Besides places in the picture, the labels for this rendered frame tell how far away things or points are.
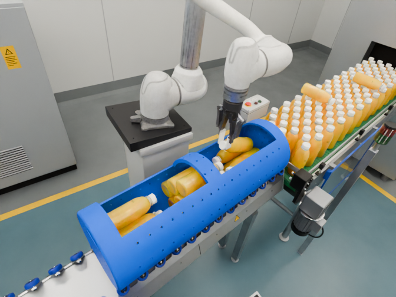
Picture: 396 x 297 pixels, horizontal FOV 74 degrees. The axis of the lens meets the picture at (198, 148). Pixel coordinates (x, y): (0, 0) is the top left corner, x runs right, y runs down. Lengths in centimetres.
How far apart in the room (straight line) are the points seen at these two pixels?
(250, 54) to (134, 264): 73
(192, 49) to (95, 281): 108
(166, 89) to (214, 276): 137
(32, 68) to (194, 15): 125
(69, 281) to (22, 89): 146
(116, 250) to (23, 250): 163
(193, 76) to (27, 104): 132
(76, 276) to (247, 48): 97
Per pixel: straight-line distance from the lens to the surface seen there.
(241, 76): 90
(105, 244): 82
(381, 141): 153
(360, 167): 164
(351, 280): 244
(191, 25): 134
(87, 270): 113
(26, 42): 209
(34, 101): 226
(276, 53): 99
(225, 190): 98
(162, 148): 141
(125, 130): 141
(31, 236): 245
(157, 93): 132
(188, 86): 141
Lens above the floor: 192
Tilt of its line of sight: 42 degrees down
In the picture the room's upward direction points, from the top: 6 degrees clockwise
